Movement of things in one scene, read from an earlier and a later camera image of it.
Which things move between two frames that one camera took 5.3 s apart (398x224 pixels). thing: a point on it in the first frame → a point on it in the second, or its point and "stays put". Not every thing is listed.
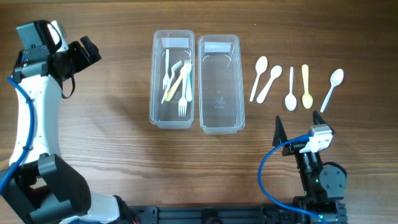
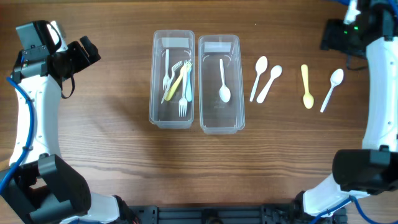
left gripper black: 83,50 stays put
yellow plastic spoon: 307,99 stays put
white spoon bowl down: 290,101 → 224,93
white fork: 188,94 stays put
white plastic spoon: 336,78 stays put
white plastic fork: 183,102 stays put
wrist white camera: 322,136 → 351,12
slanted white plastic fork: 166,79 stays put
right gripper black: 296,149 → 331,35
